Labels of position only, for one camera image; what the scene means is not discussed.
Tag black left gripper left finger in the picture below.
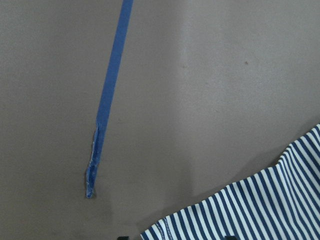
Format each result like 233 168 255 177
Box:
117 236 129 240

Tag brown paper table cover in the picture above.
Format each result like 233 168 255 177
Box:
0 0 320 240

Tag navy white striped polo shirt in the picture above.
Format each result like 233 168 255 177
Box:
141 125 320 240

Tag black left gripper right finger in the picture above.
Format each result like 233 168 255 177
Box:
224 236 237 240

